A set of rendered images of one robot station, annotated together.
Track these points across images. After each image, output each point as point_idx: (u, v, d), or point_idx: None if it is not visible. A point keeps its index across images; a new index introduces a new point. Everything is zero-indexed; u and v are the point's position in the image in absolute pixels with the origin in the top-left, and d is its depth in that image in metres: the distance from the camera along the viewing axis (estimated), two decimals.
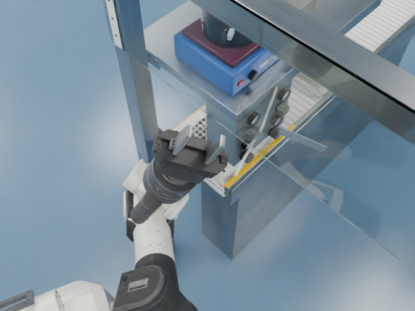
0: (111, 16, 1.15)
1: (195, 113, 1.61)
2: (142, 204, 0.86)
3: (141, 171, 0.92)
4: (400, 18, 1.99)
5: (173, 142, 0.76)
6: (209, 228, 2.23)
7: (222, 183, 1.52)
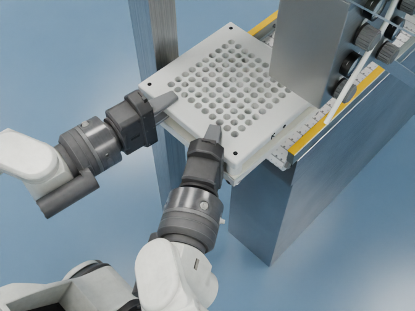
0: None
1: (184, 55, 0.92)
2: None
3: None
4: None
5: None
6: (239, 223, 1.65)
7: (231, 177, 0.82)
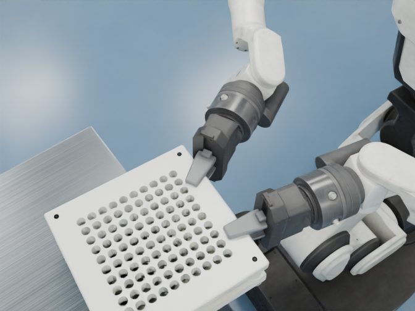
0: None
1: (201, 300, 0.66)
2: (265, 126, 0.89)
3: None
4: None
5: None
6: None
7: None
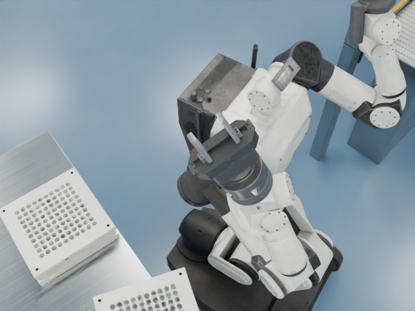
0: None
1: (79, 247, 1.30)
2: None
3: (277, 181, 0.90)
4: None
5: (236, 129, 0.77)
6: (360, 134, 2.53)
7: None
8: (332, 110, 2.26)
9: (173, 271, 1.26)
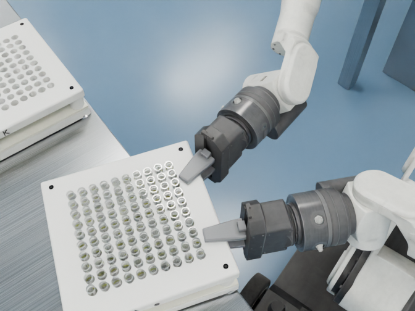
0: None
1: (25, 115, 0.84)
2: (271, 137, 0.89)
3: None
4: None
5: (204, 171, 0.81)
6: (401, 55, 2.07)
7: None
8: (372, 14, 1.80)
9: (170, 146, 0.80)
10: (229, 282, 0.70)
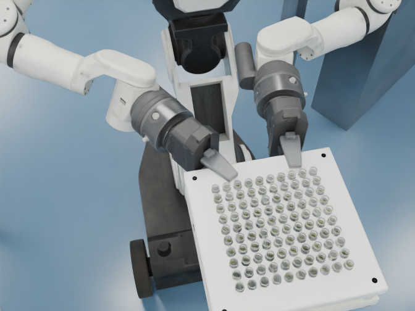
0: None
1: None
2: None
3: None
4: None
5: None
6: (325, 93, 2.09)
7: None
8: None
9: (189, 187, 0.76)
10: None
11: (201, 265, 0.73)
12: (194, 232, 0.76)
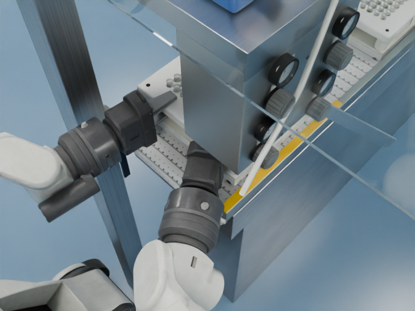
0: None
1: None
2: None
3: None
4: None
5: None
6: None
7: None
8: (118, 242, 1.29)
9: None
10: None
11: (287, 131, 0.88)
12: None
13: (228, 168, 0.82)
